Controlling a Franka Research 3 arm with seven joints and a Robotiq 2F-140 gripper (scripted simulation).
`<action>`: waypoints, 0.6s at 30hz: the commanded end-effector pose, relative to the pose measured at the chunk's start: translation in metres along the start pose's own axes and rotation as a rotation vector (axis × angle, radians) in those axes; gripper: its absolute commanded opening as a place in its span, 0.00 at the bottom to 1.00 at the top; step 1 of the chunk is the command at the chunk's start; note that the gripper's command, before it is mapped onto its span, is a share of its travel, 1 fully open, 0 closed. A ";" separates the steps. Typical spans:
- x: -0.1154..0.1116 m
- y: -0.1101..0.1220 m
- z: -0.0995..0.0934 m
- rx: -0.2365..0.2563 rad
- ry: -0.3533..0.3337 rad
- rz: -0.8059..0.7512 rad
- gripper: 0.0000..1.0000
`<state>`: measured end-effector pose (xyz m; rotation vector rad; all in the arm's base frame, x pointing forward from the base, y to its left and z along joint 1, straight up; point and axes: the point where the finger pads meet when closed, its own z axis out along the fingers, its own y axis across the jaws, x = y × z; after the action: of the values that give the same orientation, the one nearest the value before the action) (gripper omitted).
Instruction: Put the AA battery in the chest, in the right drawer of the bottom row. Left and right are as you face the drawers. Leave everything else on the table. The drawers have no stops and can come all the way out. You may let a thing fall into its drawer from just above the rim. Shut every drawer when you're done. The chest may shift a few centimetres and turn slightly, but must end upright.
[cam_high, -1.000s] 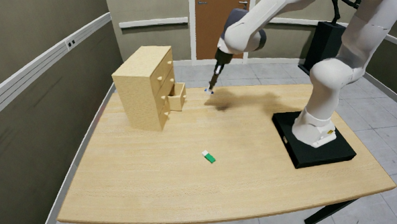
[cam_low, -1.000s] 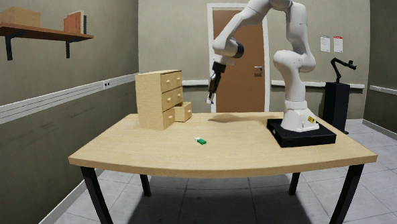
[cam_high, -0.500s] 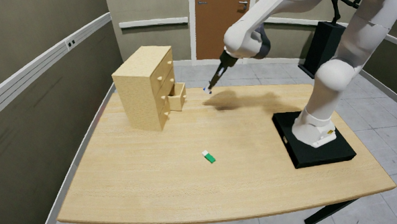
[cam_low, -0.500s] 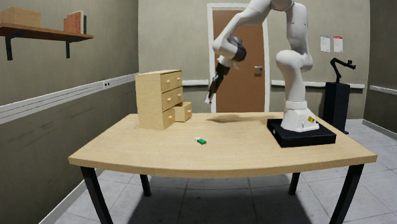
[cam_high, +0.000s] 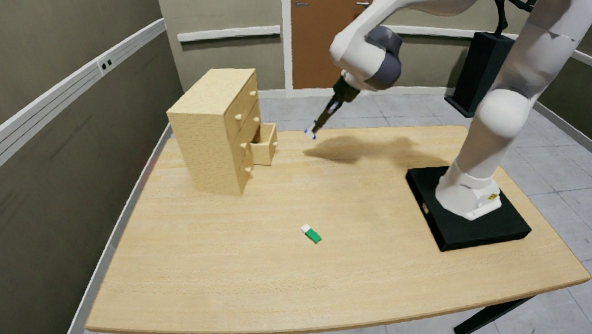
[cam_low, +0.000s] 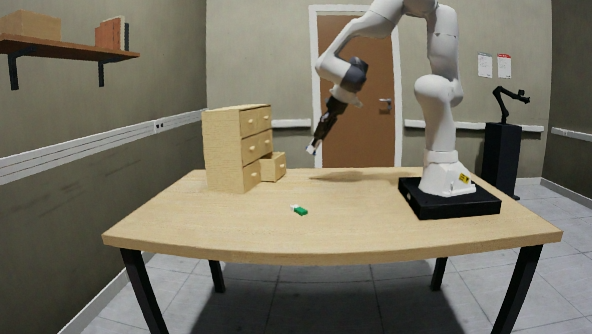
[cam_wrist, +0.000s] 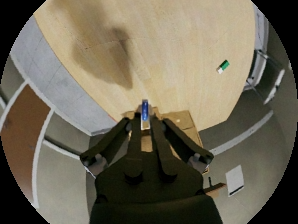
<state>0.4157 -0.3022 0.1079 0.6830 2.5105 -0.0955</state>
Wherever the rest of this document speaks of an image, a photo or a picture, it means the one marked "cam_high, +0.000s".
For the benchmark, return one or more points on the tan wooden chest of drawers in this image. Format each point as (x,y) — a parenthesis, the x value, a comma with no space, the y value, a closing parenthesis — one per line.
(197,120)

